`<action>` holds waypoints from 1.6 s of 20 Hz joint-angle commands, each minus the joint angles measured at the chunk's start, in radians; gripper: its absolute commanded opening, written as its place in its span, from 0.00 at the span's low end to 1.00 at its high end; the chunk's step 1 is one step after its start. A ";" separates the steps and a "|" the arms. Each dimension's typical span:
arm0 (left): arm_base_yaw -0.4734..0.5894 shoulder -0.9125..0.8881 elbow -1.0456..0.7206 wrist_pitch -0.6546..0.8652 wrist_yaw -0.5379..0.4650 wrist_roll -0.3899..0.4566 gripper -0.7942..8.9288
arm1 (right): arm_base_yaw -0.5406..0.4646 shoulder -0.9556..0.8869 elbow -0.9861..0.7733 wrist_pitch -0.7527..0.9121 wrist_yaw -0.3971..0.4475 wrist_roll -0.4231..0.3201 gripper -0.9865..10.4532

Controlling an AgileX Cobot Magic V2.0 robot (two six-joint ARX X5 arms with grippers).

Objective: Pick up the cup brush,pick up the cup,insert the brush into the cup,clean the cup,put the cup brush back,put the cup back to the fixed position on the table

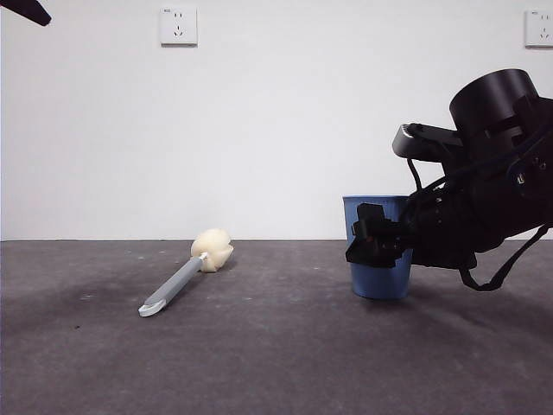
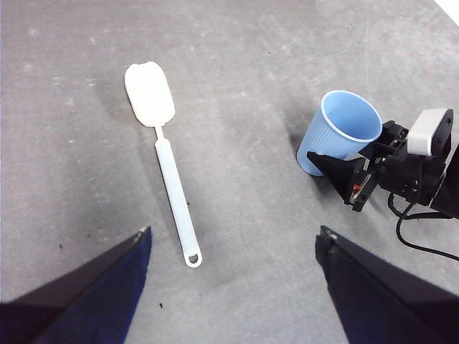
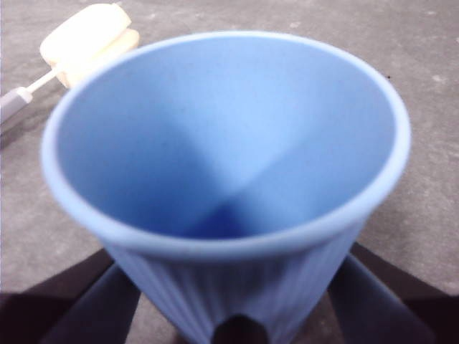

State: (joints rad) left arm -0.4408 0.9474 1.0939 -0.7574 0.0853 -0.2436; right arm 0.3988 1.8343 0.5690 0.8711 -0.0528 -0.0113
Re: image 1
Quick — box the blue ribbed plastic cup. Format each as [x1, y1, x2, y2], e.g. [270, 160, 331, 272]
[342, 195, 412, 300]

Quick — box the cup brush grey handle cream sponge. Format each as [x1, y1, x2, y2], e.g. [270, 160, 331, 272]
[137, 227, 236, 319]

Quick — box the short black camera cable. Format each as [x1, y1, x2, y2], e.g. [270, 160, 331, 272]
[407, 156, 425, 195]

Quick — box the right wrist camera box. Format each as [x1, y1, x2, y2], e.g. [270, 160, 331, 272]
[391, 123, 464, 159]

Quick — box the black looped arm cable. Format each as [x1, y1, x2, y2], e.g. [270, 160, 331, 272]
[457, 223, 553, 291]

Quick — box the white wall socket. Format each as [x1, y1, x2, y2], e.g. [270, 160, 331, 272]
[160, 6, 199, 48]
[524, 9, 553, 48]

